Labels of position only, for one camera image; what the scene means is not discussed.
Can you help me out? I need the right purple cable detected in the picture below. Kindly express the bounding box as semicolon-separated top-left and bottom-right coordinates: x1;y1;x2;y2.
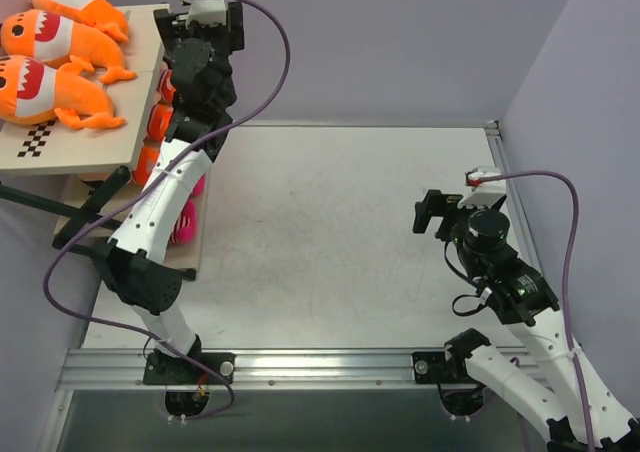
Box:
474;170;599;452

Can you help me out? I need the orange shark plush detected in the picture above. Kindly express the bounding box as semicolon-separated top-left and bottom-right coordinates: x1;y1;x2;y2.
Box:
1;9;137;84
30;0;130;43
1;55;126;130

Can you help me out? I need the aluminium table side rail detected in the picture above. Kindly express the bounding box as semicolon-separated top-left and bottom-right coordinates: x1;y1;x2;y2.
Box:
484;121;542;272

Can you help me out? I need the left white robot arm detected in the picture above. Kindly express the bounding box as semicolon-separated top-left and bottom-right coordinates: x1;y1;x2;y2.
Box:
94;1;244;383

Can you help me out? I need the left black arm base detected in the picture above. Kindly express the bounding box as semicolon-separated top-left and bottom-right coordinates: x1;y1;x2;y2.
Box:
142;348;236;425

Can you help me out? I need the aluminium mounting rail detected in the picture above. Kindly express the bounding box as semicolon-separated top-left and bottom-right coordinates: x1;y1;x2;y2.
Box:
55;347;551;392

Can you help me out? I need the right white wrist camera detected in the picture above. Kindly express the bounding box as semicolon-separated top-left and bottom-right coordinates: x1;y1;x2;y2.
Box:
457;166;507;210

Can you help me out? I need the white pink glasses plush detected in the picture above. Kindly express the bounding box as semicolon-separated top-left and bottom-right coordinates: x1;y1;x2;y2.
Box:
168;200;197;245
191;175;206;197

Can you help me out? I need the cream tiered shelf black frame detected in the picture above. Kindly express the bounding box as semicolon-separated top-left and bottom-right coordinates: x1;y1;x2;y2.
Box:
0;2;216;281

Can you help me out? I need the black haired doll plush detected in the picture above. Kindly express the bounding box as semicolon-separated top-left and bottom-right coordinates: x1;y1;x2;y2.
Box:
146;103;173;141
132;146;159;186
157;69;176;103

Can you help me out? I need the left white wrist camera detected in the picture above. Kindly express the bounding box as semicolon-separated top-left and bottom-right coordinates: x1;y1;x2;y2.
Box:
180;0;227;27

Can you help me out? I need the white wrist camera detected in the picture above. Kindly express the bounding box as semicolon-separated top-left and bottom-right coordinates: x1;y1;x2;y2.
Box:
457;166;507;210
180;0;227;27

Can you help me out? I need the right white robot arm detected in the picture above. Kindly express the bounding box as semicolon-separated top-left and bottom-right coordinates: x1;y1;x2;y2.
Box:
413;189;639;451

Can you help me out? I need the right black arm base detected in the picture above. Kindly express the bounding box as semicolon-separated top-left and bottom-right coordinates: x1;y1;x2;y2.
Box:
411;328;491;423

